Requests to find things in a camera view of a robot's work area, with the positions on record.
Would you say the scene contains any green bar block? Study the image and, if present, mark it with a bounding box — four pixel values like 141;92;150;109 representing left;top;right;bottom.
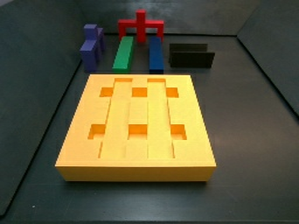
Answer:
112;36;134;74

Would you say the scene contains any yellow slotted board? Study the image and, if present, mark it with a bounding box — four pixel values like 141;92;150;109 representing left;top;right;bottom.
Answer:
54;74;216;182

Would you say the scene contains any blue bar block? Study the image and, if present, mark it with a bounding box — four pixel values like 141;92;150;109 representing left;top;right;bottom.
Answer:
149;37;164;74

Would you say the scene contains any purple cross-shaped block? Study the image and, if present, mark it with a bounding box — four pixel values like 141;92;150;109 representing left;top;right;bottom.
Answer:
78;24;105;72

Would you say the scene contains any red cross-shaped block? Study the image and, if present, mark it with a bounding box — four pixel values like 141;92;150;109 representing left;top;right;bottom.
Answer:
117;10;164;43

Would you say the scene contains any black angle bracket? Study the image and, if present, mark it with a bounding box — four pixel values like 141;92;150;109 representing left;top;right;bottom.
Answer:
169;44;215;68

